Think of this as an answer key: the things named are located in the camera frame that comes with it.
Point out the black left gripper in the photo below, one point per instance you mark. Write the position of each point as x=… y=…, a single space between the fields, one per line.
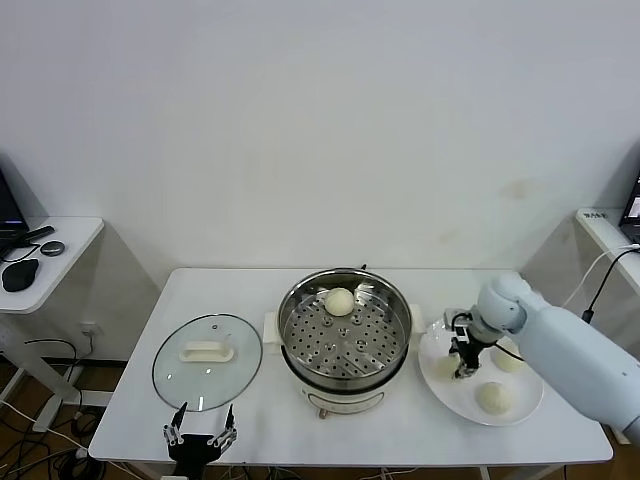
x=192 y=447

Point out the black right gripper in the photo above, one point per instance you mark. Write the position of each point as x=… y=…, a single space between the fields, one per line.
x=470 y=355

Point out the white steamed baozi bun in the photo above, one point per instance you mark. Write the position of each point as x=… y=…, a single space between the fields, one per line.
x=494 y=398
x=444 y=370
x=339 y=302
x=507 y=364

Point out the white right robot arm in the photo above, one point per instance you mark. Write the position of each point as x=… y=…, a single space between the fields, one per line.
x=560 y=345

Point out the stainless steel steamer basket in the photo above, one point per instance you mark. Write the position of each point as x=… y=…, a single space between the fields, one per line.
x=345 y=340

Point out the white round plate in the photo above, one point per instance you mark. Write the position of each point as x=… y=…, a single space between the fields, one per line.
x=450 y=400

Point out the white floor power strip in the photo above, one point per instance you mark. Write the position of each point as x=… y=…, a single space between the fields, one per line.
x=81 y=452

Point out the cream electric cooker base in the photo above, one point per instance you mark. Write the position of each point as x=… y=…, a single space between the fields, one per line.
x=345 y=400

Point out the white side desk with mouse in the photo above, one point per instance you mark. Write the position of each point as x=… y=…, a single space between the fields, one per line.
x=60 y=280

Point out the black laptop with bright window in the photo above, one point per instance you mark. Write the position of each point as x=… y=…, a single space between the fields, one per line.
x=632 y=205

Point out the black computer mouse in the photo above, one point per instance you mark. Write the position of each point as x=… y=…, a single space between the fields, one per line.
x=20 y=275

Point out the black bar device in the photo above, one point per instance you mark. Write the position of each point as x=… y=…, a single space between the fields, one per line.
x=39 y=234

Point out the black laptop purple screen glow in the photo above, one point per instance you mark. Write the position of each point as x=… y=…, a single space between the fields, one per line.
x=10 y=200

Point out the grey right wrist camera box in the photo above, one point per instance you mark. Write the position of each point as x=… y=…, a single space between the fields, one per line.
x=457 y=325

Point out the white wall socket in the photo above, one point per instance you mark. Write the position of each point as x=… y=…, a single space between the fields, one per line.
x=90 y=330

